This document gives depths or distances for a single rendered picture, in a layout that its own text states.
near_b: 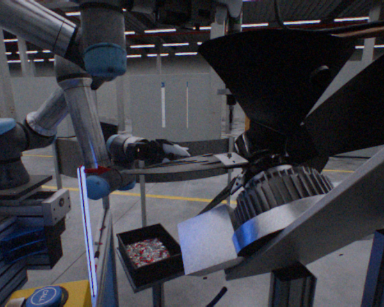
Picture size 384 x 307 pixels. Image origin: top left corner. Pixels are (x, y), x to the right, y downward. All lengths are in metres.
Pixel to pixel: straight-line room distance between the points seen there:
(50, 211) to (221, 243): 0.62
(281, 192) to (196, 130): 6.17
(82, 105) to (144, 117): 6.26
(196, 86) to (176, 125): 1.17
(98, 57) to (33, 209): 0.67
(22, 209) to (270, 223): 0.83
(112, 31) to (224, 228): 0.47
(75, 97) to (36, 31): 0.23
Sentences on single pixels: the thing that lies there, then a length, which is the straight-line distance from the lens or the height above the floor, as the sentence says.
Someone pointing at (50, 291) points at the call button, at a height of 1.08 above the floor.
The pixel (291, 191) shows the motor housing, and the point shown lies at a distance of 0.51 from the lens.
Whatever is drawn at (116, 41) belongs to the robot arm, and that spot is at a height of 1.43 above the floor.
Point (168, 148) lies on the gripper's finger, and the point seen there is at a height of 1.20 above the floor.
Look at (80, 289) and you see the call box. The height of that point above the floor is 1.07.
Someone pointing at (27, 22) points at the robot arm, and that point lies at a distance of 0.60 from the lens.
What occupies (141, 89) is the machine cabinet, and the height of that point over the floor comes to 1.68.
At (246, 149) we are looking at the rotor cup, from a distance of 0.62.
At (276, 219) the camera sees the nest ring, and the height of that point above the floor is 1.13.
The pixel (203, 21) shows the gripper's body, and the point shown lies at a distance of 0.56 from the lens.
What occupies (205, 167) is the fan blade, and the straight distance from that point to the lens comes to 0.54.
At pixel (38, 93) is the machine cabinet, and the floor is 1.69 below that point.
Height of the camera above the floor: 1.33
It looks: 13 degrees down
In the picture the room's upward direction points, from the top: straight up
